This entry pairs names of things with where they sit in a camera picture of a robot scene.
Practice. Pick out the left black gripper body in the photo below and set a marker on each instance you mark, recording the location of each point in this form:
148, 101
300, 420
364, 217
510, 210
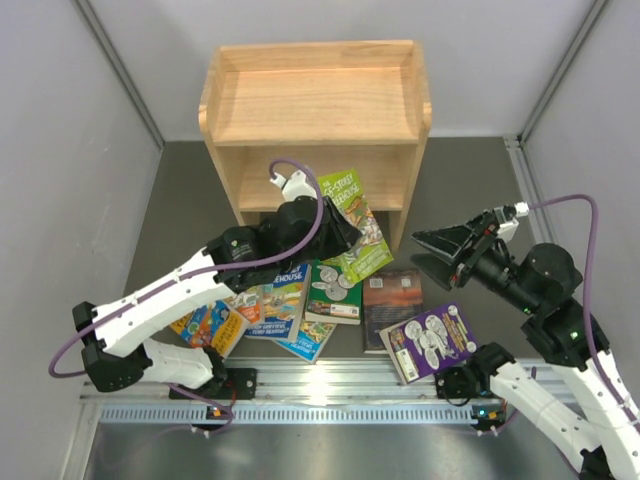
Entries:
302, 255

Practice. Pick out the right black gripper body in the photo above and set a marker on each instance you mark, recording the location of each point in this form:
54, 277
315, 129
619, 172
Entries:
481, 239

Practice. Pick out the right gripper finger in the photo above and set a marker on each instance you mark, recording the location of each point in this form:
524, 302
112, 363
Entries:
440, 271
448, 242

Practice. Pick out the lime green 65-Storey Treehouse book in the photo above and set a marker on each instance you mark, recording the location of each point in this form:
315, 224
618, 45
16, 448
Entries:
371, 252

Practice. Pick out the dark green 104-Storey Treehouse book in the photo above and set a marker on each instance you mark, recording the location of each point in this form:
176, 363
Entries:
332, 298

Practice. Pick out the orange 78-Storey Treehouse book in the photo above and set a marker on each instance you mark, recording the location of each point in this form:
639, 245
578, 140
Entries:
249, 304

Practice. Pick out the yellow 130-Storey Treehouse book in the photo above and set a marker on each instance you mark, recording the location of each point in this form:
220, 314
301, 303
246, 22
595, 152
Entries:
216, 325

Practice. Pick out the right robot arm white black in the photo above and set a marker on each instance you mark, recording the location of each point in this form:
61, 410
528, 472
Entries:
602, 442

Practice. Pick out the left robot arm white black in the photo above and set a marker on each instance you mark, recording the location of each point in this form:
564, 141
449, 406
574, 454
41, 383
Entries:
118, 348

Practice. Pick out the dark sunset cover book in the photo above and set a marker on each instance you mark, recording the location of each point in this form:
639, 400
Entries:
389, 297

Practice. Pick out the purple Treehouse book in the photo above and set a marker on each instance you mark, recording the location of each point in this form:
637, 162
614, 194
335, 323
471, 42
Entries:
429, 342

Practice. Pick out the blue 91-Storey Treehouse book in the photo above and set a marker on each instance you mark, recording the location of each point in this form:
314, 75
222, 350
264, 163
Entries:
283, 304

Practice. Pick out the blue 26-Storey Treehouse book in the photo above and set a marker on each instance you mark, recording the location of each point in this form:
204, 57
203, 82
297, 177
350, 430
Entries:
310, 341

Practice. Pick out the wooden two-tier bookshelf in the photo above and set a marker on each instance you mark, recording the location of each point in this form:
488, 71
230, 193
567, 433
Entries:
333, 106

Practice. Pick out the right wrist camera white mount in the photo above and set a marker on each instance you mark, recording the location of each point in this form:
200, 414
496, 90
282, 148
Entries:
507, 218

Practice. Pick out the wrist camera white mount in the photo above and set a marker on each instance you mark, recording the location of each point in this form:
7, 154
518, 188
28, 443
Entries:
293, 187
507, 218

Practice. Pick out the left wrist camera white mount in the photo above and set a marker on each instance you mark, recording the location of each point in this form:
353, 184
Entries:
293, 187

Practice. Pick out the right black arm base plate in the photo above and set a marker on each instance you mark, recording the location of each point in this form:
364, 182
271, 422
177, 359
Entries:
459, 385

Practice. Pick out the aluminium mounting rail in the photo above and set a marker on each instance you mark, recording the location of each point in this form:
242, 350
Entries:
371, 380

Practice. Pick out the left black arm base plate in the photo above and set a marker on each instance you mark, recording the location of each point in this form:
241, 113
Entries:
238, 384

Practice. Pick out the slotted grey cable duct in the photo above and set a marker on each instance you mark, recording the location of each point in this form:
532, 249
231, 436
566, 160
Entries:
271, 414

